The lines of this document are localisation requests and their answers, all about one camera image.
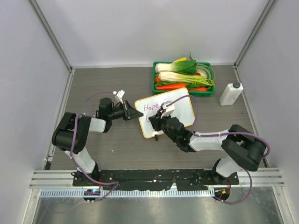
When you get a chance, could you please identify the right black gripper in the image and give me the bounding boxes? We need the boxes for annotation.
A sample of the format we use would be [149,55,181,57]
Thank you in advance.
[150,111,178,142]

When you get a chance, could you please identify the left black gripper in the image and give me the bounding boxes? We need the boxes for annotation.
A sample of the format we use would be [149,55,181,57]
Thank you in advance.
[108,101,142,121]

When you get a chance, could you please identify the small orange-framed whiteboard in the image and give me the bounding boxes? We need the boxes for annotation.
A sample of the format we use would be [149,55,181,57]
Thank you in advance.
[135,88,195,139]

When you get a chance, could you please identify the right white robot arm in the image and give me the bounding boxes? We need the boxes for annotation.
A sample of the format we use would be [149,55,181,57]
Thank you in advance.
[149,113,270,184]

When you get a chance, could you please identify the large orange carrot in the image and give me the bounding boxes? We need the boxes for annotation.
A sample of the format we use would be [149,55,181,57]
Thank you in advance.
[156,83,186,91]

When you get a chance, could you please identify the green plastic crate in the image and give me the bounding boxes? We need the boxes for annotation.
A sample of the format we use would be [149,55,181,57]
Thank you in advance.
[152,62,215,97]

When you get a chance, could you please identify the lower bok choy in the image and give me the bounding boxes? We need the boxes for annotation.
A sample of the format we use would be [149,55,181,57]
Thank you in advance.
[157,71,212,86]

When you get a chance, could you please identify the bok choy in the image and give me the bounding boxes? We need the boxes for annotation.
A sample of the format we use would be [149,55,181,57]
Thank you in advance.
[157,71,212,86]
[155,60,197,74]

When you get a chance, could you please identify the small orange carrot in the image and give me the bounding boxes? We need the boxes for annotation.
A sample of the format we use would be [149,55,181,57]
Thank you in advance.
[192,87,207,92]

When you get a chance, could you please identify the upper bok choy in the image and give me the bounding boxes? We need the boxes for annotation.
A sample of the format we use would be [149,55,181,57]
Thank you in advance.
[155,60,197,74]

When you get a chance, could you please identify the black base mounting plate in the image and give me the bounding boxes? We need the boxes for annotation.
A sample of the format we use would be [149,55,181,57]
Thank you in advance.
[71,169,239,191]

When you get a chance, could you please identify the yellow pepper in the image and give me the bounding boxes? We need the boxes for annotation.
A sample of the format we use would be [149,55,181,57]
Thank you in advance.
[173,57,186,63]

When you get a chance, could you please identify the green long beans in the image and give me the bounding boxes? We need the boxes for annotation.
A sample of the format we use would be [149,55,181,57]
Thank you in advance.
[196,63,215,87]

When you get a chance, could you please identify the white bottle grey cap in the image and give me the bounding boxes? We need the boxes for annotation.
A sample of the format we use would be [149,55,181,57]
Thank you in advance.
[219,82,243,106]

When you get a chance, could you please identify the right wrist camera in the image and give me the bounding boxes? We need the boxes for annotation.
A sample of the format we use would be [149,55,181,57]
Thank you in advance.
[161,101,175,118]

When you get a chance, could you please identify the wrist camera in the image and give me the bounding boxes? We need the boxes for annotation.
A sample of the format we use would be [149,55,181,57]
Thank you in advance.
[161,101,175,118]
[113,90,125,104]

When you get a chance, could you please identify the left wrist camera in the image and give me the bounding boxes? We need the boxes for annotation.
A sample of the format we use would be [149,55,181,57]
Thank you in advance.
[113,90,125,104]

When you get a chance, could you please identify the white slotted cable duct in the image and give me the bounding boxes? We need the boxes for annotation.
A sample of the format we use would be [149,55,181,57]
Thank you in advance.
[40,188,214,199]

